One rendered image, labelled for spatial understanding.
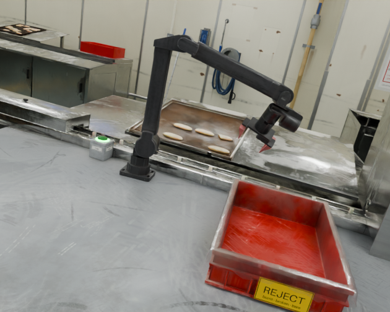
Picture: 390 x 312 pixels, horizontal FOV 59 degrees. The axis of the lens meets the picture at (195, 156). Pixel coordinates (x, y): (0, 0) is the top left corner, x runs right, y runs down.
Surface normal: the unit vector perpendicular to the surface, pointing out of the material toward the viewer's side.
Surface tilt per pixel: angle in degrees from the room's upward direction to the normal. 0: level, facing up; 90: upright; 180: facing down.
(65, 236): 0
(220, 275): 90
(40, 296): 0
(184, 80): 90
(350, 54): 90
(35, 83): 90
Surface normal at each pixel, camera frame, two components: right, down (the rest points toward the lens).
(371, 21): -0.32, 0.25
